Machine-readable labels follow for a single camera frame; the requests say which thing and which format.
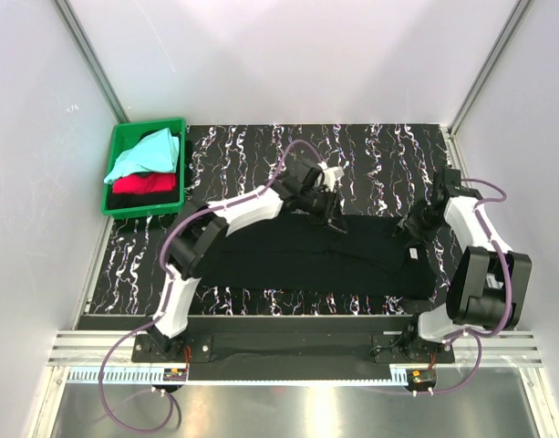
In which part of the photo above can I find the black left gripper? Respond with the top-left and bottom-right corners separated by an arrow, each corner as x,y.
299,189 -> 347,235

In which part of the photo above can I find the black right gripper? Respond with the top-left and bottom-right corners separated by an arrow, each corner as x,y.
394,198 -> 446,250

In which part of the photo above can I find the black t shirt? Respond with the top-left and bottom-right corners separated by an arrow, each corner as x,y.
201,214 -> 437,299

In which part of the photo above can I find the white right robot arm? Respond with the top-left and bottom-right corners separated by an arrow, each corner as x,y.
394,168 -> 533,362

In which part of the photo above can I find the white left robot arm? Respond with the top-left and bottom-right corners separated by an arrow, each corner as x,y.
147,162 -> 345,361

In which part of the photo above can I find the black marble pattern mat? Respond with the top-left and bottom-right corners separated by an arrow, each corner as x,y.
85,123 -> 461,317

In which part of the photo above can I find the light blue t shirt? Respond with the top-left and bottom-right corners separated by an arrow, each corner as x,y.
104,128 -> 181,184

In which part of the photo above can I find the red t shirt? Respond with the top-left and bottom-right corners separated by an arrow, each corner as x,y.
111,172 -> 177,195

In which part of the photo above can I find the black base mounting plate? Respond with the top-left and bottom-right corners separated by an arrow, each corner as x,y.
131,316 -> 455,377

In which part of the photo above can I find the black folded shirt in bin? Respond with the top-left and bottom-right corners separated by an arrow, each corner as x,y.
105,189 -> 180,210

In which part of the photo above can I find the green plastic bin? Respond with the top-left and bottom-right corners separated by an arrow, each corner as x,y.
101,118 -> 186,220

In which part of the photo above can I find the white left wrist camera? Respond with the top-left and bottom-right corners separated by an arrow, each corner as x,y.
319,162 -> 344,192

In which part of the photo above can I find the right aluminium corner post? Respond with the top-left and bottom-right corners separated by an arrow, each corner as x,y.
447,0 -> 535,138

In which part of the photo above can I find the aluminium corner post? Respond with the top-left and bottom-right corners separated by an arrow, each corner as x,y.
51,0 -> 129,123
447,0 -> 535,138

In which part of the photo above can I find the white slotted cable duct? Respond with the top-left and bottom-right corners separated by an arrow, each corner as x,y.
67,366 -> 410,387

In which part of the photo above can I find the aluminium frame rail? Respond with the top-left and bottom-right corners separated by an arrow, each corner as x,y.
47,330 -> 127,366

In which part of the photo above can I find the left aluminium corner post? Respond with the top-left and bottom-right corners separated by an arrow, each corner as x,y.
51,0 -> 129,123

